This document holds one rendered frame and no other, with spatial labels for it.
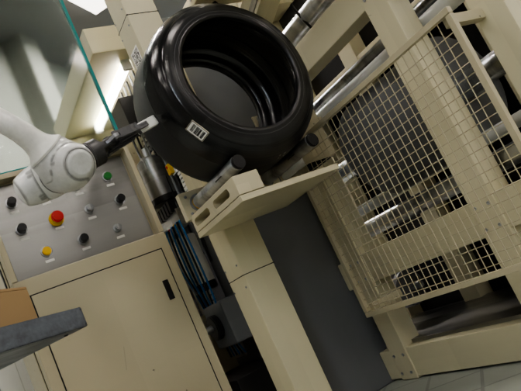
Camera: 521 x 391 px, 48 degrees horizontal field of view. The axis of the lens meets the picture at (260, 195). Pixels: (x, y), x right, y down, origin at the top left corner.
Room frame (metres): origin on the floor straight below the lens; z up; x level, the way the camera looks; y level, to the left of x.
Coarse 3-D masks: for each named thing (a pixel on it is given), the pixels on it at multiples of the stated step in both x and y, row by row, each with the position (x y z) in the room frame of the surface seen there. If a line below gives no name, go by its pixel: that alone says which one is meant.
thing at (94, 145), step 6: (108, 138) 1.53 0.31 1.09; (84, 144) 1.52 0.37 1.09; (90, 144) 1.51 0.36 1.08; (96, 144) 1.52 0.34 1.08; (102, 144) 1.53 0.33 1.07; (108, 144) 1.53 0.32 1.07; (114, 144) 1.56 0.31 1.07; (90, 150) 1.51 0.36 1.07; (96, 150) 1.52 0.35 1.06; (102, 150) 1.53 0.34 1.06; (108, 150) 1.57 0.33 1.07; (96, 156) 1.52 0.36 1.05; (102, 156) 1.53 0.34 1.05; (96, 162) 1.53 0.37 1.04; (102, 162) 1.55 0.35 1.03
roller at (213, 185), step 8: (232, 160) 1.64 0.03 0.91; (240, 160) 1.65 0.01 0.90; (224, 168) 1.68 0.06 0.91; (232, 168) 1.65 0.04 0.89; (240, 168) 1.65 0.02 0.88; (216, 176) 1.73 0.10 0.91; (224, 176) 1.70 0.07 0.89; (208, 184) 1.80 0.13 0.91; (216, 184) 1.75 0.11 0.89; (200, 192) 1.86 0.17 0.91; (208, 192) 1.82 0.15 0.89; (192, 200) 1.92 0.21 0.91; (200, 200) 1.88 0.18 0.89
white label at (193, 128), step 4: (192, 120) 1.59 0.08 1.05; (188, 124) 1.60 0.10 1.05; (192, 124) 1.60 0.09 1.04; (196, 124) 1.59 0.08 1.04; (188, 128) 1.61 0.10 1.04; (192, 128) 1.60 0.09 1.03; (196, 128) 1.60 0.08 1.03; (200, 128) 1.60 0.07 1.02; (192, 132) 1.61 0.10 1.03; (196, 132) 1.61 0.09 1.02; (200, 132) 1.61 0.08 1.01; (204, 132) 1.61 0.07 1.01; (208, 132) 1.60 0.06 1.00; (196, 136) 1.62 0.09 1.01; (200, 136) 1.62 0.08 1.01; (204, 136) 1.61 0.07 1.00; (200, 140) 1.63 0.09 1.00
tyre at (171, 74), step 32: (160, 32) 1.64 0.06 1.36; (192, 32) 1.87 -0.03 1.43; (224, 32) 1.91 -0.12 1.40; (256, 32) 1.90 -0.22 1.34; (160, 64) 1.60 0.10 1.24; (192, 64) 1.96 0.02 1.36; (224, 64) 2.01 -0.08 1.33; (256, 64) 2.03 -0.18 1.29; (288, 64) 1.83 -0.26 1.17; (160, 96) 1.60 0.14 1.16; (192, 96) 1.60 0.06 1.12; (256, 96) 2.04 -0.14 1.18; (288, 96) 1.99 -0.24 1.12; (160, 128) 1.67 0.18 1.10; (224, 128) 1.64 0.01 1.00; (256, 128) 1.68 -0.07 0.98; (288, 128) 1.75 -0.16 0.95; (192, 160) 1.72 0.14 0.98; (224, 160) 1.69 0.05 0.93; (256, 160) 1.72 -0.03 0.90
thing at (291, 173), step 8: (312, 112) 2.21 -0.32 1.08; (256, 120) 2.30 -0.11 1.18; (312, 120) 2.20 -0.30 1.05; (320, 128) 2.21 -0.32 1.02; (320, 144) 2.19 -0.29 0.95; (328, 144) 2.21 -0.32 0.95; (312, 152) 2.16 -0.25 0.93; (320, 152) 2.18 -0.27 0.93; (328, 152) 2.20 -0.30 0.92; (304, 160) 2.14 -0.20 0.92; (296, 168) 2.21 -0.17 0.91; (304, 168) 2.36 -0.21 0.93; (312, 168) 2.35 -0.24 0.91; (280, 176) 2.30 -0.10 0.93; (288, 176) 2.27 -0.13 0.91; (296, 176) 2.33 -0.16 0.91
